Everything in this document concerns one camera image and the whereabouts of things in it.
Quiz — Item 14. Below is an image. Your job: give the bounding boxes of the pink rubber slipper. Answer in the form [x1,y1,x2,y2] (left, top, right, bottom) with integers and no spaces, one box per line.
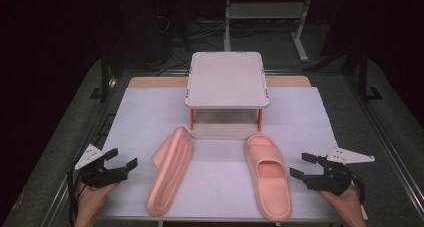
[145,125,195,218]
[243,133,293,222]

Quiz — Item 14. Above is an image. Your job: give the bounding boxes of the white table mat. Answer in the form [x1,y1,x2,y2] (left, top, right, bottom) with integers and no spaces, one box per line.
[99,86,370,222]

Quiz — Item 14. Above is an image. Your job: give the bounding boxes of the dark floor cables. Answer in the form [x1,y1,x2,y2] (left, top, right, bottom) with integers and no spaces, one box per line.
[155,15,228,77]

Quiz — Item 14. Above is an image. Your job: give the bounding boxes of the person's right hand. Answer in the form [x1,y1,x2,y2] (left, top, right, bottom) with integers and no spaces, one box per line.
[317,183,363,219]

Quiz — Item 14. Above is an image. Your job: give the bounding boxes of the black frame post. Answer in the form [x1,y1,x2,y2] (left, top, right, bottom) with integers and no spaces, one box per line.
[89,49,118,103]
[357,52,384,103]

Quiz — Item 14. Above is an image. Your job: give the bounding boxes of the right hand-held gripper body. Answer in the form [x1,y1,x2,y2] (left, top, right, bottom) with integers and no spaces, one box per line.
[301,146,376,197]

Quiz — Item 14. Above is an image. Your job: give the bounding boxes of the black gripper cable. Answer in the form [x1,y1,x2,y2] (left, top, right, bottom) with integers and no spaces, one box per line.
[67,166,88,227]
[349,172,366,205]

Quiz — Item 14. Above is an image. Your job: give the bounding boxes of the white metal stand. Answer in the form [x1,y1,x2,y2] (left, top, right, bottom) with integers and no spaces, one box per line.
[223,0,316,63]

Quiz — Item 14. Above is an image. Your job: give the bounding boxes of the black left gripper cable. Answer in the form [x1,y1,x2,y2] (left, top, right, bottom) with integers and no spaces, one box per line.
[67,166,88,227]

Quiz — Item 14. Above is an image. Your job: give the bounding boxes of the person's left hand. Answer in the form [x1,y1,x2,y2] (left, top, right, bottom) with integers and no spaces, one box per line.
[77,181,120,218]

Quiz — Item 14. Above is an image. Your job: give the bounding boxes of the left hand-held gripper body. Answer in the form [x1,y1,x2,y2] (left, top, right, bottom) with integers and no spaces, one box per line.
[74,144,130,189]

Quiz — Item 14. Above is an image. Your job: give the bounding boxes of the white two-tier shoe rack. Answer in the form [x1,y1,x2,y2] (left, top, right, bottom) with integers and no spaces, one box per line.
[184,51,271,141]

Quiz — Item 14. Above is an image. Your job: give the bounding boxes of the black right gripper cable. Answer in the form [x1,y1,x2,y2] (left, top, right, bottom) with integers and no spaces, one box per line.
[349,172,366,205]

